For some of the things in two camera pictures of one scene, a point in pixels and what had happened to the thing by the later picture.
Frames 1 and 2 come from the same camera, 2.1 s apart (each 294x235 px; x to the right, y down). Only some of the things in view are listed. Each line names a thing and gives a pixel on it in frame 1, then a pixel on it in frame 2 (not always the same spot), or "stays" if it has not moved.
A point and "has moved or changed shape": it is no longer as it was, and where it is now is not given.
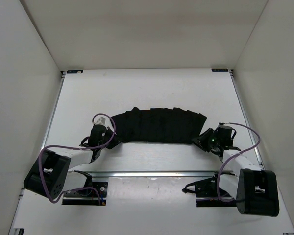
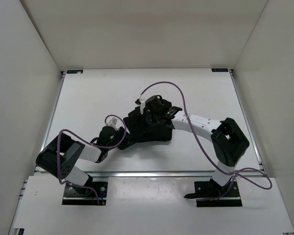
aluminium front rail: x=153 y=173 stays
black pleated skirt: x=158 y=125 has moved or changed shape
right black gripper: x=201 y=140 → x=145 y=112
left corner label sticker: x=74 y=71 stays
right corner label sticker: x=219 y=70 stays
